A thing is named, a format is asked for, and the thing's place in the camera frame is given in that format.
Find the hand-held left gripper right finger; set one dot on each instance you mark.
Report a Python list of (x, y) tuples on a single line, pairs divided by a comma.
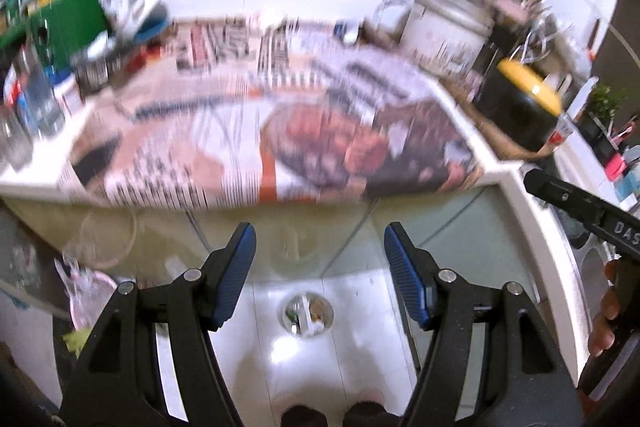
[(407, 277)]

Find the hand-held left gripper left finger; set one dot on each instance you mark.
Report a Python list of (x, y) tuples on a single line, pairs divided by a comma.
[(235, 277)]

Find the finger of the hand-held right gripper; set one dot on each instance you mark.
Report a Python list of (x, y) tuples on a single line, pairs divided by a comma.
[(575, 204)]

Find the person's right hand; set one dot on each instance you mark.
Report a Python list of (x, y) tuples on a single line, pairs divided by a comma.
[(605, 322)]

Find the pink box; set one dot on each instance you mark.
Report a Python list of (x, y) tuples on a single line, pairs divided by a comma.
[(616, 167)]

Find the sink drain strainer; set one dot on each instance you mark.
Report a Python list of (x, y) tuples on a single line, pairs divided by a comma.
[(306, 314)]

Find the potted green plant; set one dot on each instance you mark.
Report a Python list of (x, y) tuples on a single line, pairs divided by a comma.
[(602, 107)]

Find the black container with yellow lid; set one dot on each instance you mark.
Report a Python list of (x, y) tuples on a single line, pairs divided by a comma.
[(515, 112)]

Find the clear plastic bag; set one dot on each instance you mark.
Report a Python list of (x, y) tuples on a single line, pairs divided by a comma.
[(95, 257)]

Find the person's dark shoe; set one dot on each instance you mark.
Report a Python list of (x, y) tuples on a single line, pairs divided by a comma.
[(372, 414), (307, 416)]

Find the printed paper table cover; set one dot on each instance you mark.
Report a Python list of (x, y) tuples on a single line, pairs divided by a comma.
[(300, 132)]

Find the white rice cooker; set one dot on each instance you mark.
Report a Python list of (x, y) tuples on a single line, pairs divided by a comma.
[(445, 29)]

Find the blue enamel cup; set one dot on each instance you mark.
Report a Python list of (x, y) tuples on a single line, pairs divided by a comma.
[(349, 32)]

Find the clear plastic bottle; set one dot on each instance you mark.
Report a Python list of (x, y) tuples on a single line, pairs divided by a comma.
[(42, 97)]

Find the blue plastic basin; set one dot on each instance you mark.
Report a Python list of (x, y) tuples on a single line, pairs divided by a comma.
[(152, 24)]

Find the green box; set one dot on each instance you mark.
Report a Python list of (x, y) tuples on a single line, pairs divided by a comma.
[(70, 22)]

